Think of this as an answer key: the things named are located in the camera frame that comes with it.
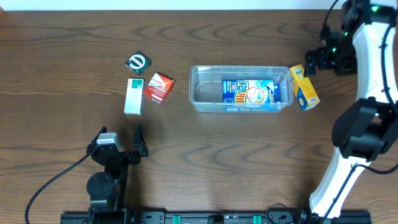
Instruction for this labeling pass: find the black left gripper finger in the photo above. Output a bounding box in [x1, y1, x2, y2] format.
[93, 126, 107, 144]
[133, 124, 149, 157]

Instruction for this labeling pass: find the yellow cough syrup box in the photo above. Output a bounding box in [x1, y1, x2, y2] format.
[290, 64, 320, 111]

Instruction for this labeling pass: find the white and green box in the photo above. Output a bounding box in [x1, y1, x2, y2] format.
[124, 78, 144, 115]

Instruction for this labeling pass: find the blue Kool Fever box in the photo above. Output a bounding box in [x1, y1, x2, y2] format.
[222, 80, 282, 106]

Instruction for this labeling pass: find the dark green square box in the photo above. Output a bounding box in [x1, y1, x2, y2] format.
[125, 51, 152, 76]

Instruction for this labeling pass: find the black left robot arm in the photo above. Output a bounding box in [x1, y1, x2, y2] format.
[86, 125, 149, 224]

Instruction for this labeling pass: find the clear plastic container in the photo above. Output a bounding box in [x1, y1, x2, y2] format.
[189, 65, 294, 113]

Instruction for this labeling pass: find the red Panadol box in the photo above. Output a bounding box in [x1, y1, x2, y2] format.
[143, 73, 175, 105]

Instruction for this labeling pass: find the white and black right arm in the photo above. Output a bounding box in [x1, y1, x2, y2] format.
[295, 0, 397, 223]

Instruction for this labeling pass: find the black mounting rail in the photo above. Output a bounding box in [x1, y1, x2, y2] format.
[60, 210, 373, 224]

